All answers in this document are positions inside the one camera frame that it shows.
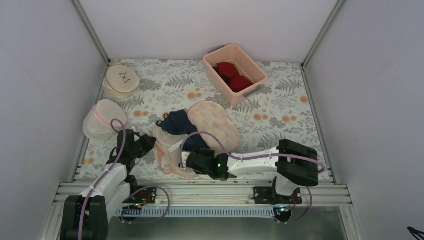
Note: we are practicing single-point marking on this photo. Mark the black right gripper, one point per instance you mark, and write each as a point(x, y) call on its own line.
point(209, 152)

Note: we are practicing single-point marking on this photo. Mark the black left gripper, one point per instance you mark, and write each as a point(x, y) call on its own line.
point(149, 145)

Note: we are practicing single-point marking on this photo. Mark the floral peach mesh laundry bag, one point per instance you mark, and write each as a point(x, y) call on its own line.
point(214, 126)

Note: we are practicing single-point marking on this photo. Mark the navy blue bra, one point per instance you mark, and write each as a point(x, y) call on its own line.
point(177, 123)

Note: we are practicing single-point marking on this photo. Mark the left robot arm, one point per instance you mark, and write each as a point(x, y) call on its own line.
point(86, 216)

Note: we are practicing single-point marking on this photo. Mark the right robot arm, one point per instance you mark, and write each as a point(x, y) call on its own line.
point(294, 164)

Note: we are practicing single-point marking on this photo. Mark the white pink-trimmed mesh laundry bag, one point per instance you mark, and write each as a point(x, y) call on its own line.
point(97, 124)

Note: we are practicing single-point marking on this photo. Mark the beige round mesh laundry bag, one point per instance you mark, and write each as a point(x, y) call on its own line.
point(120, 82)

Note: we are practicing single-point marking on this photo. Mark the red bra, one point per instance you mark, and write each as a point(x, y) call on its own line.
point(231, 76)

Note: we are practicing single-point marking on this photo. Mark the pink plastic bin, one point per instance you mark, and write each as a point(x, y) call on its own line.
point(244, 64)

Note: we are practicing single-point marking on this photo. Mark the floral patterned table mat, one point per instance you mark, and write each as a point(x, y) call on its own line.
point(279, 110)

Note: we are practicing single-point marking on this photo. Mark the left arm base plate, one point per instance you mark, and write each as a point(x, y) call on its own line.
point(146, 196)

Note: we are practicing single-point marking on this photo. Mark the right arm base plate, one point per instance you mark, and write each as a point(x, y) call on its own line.
point(266, 195)

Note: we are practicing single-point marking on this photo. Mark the aluminium front rail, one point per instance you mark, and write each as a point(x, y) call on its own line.
point(184, 193)

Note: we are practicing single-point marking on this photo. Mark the aluminium frame post left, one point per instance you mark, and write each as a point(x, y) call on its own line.
point(91, 31)

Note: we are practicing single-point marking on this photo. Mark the aluminium frame post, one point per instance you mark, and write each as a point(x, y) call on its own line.
point(329, 21)
point(91, 31)

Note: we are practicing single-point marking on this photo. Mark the aluminium frame post right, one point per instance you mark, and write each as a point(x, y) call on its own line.
point(329, 21)

